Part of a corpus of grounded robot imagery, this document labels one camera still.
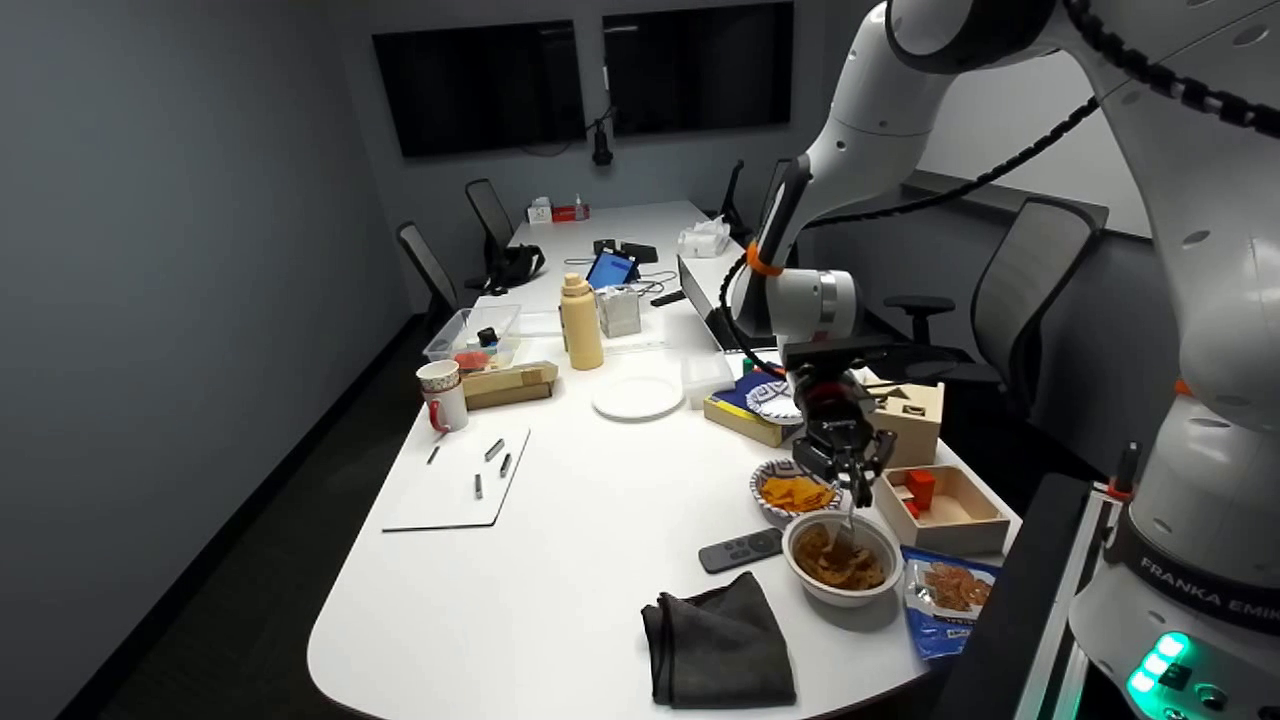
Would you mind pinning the grey remote control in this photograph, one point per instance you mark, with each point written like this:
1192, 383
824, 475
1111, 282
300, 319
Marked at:
743, 551

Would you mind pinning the white jar red label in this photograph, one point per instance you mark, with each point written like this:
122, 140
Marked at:
440, 393

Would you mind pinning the dark grey folded cloth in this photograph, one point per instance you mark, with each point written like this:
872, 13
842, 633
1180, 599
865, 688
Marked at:
718, 649

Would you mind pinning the clear plastic container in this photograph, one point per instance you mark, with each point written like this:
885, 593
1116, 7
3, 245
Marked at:
487, 327

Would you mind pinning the white empty plate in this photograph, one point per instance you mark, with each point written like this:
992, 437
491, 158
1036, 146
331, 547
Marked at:
638, 396

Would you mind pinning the red wooden block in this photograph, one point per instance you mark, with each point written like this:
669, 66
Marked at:
922, 488

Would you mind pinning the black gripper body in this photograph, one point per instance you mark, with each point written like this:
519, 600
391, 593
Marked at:
828, 405

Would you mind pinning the right wall monitor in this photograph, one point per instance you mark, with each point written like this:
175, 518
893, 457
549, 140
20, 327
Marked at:
703, 68

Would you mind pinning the far left office chair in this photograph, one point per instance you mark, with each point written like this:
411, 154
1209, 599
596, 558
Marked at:
424, 267

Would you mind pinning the wooden shape sorter box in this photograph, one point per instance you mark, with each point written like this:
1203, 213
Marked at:
900, 414

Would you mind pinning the patterned paper plate with chips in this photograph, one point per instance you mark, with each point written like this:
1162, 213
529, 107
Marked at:
785, 488

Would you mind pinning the wooden block tray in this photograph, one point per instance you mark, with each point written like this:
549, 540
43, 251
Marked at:
508, 385

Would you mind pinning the left wall monitor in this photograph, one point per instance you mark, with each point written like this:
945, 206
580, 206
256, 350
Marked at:
480, 88

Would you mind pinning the black bag on table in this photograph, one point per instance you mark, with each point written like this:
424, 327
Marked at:
512, 267

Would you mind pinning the white cutting board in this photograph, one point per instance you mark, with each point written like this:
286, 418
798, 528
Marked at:
455, 480

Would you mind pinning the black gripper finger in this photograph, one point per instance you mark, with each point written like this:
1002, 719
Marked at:
869, 464
815, 457

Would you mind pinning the blue pretzel snack bag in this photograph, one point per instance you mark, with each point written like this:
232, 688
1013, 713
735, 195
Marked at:
942, 600

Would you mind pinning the office chair near robot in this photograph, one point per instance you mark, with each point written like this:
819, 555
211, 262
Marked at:
992, 385

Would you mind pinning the white bowl of pretzels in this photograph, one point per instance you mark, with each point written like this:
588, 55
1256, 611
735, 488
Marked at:
861, 581

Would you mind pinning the wall monitor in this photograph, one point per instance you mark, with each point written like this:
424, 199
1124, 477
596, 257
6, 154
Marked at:
703, 68
480, 88

